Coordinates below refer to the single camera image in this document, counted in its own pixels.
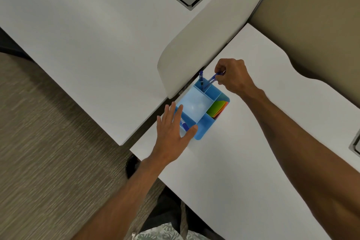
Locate person's left hand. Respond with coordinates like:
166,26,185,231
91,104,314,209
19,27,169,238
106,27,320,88
156,101,198,165

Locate person's right hand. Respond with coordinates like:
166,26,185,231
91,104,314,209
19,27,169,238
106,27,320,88
214,58,263,97

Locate blue plastic desk organizer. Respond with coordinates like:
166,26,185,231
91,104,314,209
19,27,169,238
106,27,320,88
173,77,230,141

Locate person's left forearm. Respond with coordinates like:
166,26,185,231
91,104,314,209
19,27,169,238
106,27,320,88
70,158,173,240

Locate person's right forearm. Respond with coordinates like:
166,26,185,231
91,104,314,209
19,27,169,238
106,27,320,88
241,87,360,240

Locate colourful sticky notes pad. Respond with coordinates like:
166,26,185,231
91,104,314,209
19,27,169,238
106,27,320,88
206,100,229,119

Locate white desk divider panel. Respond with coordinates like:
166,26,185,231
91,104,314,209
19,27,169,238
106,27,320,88
157,0,285,99

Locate black shoe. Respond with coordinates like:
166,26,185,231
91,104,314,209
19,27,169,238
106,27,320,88
125,154,142,180

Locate dark trousers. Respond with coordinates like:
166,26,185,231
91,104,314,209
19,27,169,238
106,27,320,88
139,186,226,240

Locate floral patterned shirt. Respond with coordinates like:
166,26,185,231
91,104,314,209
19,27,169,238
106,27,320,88
134,221,209,240

